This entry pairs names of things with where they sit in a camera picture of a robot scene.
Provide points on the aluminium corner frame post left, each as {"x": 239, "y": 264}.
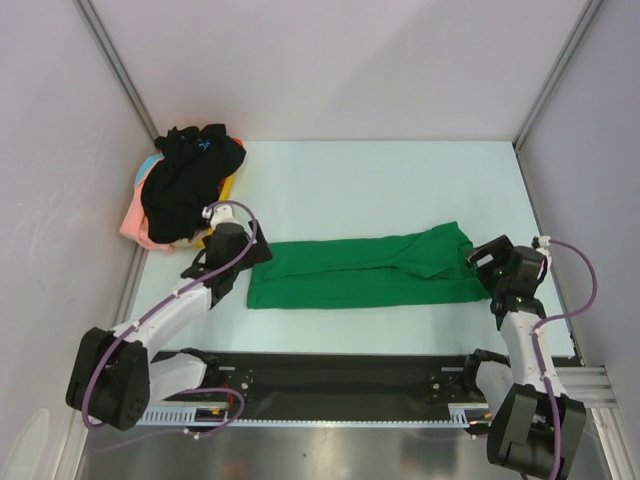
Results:
{"x": 109, "y": 51}

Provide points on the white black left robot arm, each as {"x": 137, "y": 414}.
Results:
{"x": 117, "y": 374}

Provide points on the aluminium corner frame post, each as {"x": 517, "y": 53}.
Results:
{"x": 570, "y": 48}
{"x": 109, "y": 51}

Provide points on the black t-shirt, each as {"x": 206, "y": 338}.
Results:
{"x": 195, "y": 163}

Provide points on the light blue t-shirt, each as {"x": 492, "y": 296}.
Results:
{"x": 146, "y": 165}

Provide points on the aluminium corner frame post right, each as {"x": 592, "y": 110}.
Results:
{"x": 570, "y": 48}

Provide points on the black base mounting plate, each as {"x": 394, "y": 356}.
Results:
{"x": 337, "y": 389}

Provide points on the pink t-shirt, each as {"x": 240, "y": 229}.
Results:
{"x": 135, "y": 225}

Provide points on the yellow t-shirt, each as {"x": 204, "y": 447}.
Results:
{"x": 224, "y": 194}

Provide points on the aluminium front rail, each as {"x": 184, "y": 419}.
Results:
{"x": 589, "y": 385}

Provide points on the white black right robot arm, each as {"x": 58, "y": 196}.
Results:
{"x": 536, "y": 426}

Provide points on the green t-shirt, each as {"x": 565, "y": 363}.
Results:
{"x": 424, "y": 268}

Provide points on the beige t-shirt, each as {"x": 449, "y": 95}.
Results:
{"x": 187, "y": 243}

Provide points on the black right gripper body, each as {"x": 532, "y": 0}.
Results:
{"x": 489, "y": 254}

